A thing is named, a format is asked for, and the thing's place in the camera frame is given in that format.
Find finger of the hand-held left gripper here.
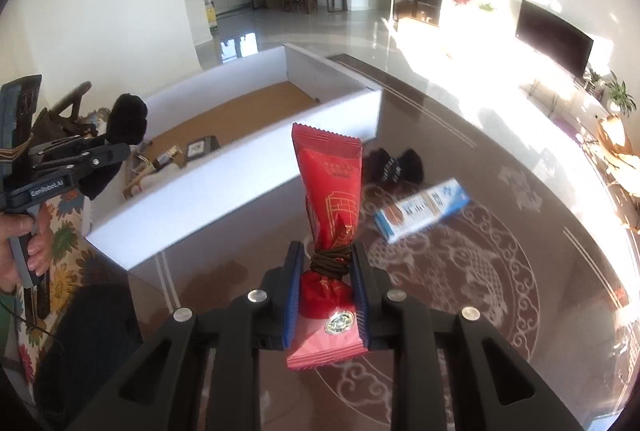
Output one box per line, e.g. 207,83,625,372
32,142,132,179
30,133,111,164

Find black flat television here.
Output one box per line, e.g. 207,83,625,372
515,0,595,79

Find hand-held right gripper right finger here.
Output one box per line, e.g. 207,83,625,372
350,242,586,431

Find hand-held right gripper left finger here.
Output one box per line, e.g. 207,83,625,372
65,241,306,431

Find white television stand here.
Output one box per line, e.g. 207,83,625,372
520,76,616,122

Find brown elastic band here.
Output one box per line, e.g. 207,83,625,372
309,245,355,284

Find orange lounge chair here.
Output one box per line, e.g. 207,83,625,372
595,116,640,192

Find white cardboard box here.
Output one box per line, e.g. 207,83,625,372
84,42,383,272

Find black box with white labels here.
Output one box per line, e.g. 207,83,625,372
185,136,221,159

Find gold pearl hair claw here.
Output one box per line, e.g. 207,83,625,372
122,158,156,199

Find blue white medicine box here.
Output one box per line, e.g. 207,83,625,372
374,177,472,244

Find floral cloth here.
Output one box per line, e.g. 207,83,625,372
15,108,113,362

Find person's left hand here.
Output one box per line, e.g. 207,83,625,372
0,213,51,284

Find dark brown bag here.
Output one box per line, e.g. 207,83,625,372
32,81,93,136

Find red snack packet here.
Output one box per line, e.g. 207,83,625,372
286,122,363,372

